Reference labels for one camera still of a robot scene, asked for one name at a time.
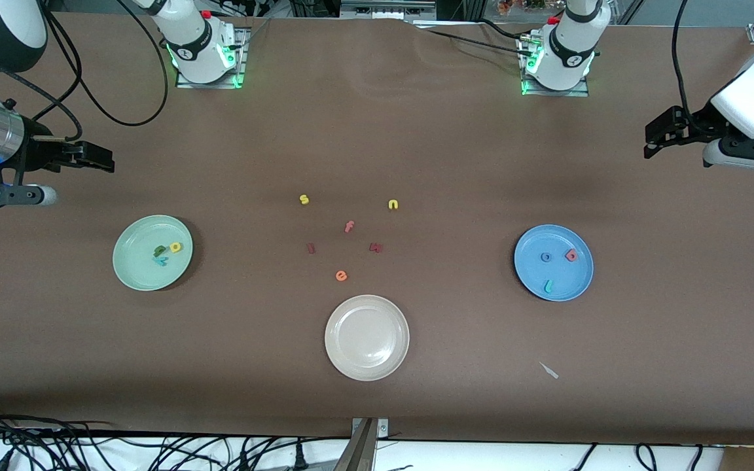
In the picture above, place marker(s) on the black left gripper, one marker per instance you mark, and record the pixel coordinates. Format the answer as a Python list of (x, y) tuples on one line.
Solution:
[(692, 126)]

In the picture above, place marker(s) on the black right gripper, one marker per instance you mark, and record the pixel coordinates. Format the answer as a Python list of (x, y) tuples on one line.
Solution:
[(38, 154)]

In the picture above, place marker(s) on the green foam letter g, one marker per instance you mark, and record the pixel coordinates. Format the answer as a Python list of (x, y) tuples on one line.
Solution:
[(159, 250)]

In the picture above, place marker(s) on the teal foam letter y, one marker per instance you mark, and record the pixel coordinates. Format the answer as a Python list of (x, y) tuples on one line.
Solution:
[(161, 261)]

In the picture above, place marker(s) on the pink foam letter b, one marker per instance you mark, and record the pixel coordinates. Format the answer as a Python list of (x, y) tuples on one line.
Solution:
[(569, 254)]

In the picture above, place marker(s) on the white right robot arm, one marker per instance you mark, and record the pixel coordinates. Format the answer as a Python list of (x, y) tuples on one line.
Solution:
[(197, 46)]

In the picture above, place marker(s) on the green plate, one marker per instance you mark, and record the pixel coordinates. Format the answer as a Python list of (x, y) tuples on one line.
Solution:
[(141, 268)]

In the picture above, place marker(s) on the blue plate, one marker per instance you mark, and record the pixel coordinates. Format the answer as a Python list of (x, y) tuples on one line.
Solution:
[(567, 281)]

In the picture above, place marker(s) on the orange artificial flowers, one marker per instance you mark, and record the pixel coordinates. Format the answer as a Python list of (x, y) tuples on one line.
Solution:
[(521, 5)]

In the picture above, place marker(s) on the white paper scrap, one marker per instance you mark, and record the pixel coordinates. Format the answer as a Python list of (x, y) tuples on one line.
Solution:
[(549, 370)]

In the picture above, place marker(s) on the beige plate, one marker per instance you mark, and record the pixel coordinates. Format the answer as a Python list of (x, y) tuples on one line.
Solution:
[(367, 337)]

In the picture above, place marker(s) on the grey metal table leg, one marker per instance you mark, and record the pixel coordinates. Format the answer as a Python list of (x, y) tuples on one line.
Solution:
[(357, 454)]

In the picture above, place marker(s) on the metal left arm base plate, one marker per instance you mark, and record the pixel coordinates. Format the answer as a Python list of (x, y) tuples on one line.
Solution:
[(567, 93)]

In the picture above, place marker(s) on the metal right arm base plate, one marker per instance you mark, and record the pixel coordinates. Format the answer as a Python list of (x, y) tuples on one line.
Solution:
[(241, 59)]

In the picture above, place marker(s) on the silver metal rail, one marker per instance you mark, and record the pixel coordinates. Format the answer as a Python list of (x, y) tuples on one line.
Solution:
[(387, 8)]

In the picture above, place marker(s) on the silver metal bracket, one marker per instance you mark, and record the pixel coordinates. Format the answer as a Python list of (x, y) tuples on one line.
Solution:
[(382, 428)]

